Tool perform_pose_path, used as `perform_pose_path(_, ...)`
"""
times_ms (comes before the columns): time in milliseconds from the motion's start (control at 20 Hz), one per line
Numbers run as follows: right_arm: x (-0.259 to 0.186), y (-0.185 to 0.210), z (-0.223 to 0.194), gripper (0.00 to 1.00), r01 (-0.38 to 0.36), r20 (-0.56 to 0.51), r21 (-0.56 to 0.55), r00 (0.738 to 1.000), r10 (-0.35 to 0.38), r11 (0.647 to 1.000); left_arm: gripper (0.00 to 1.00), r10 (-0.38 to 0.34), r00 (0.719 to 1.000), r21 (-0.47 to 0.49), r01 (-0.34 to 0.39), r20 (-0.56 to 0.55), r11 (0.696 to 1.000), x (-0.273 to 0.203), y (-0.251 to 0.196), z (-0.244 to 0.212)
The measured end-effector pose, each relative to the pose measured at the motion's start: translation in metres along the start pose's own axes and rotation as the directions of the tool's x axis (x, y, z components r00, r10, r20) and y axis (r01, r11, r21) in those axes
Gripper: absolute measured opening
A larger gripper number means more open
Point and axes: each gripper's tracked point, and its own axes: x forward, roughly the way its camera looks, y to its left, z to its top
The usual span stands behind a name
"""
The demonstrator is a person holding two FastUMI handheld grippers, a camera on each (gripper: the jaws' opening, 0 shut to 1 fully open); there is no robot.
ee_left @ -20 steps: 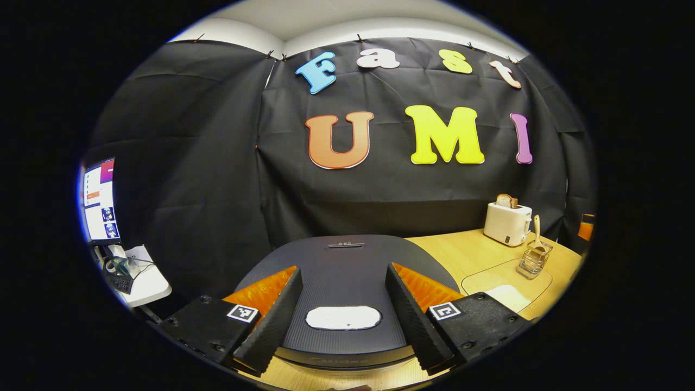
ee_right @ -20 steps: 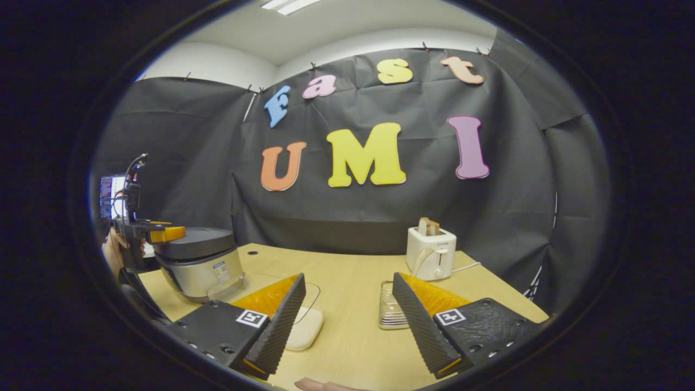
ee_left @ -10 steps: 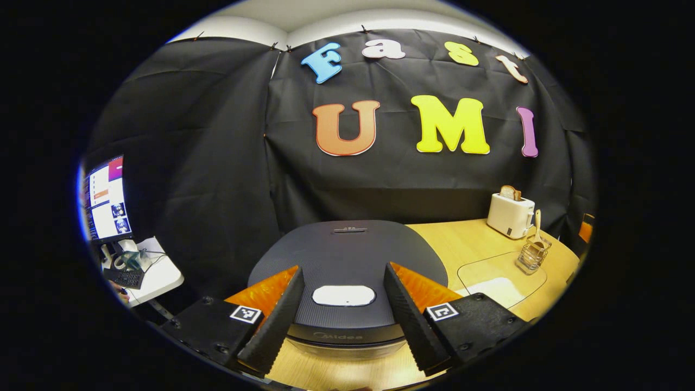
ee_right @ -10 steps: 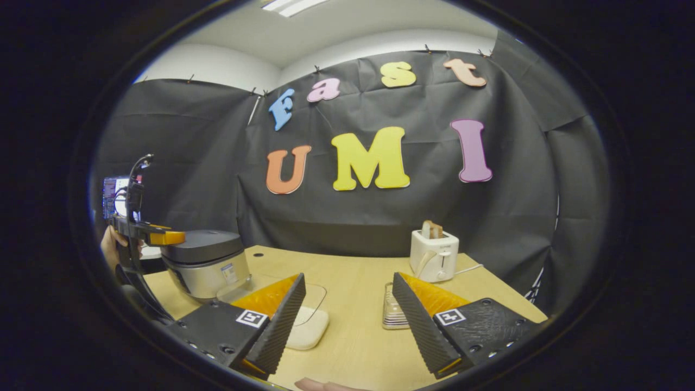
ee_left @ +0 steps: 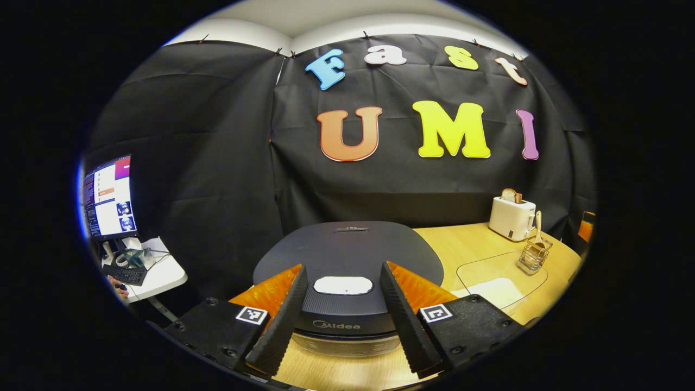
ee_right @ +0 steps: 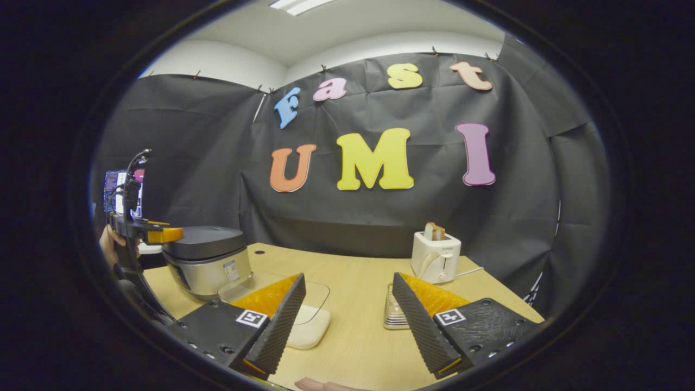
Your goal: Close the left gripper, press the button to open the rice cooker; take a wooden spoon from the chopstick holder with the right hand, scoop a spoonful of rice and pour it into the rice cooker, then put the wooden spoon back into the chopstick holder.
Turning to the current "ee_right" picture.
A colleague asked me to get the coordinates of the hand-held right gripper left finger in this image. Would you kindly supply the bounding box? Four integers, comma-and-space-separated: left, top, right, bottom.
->
166, 273, 307, 380

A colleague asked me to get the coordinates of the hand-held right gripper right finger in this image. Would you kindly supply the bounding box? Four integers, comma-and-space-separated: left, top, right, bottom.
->
392, 272, 545, 380

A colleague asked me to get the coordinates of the silver black rice cooker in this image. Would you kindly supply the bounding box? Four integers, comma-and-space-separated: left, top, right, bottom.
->
162, 226, 254, 301

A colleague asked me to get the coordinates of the computer monitor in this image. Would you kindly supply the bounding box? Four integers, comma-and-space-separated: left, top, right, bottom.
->
103, 169, 145, 219

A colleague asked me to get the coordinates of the clear plastic container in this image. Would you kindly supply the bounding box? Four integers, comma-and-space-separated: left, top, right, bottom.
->
218, 270, 332, 350

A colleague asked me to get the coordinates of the white toaster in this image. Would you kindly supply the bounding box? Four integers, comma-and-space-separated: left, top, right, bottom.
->
411, 231, 462, 285

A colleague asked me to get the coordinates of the black backdrop cloth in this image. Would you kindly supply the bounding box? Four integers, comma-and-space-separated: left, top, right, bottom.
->
92, 33, 611, 321

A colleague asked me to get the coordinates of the ceiling light panel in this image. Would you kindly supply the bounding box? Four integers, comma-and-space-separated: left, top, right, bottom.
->
270, 0, 337, 16

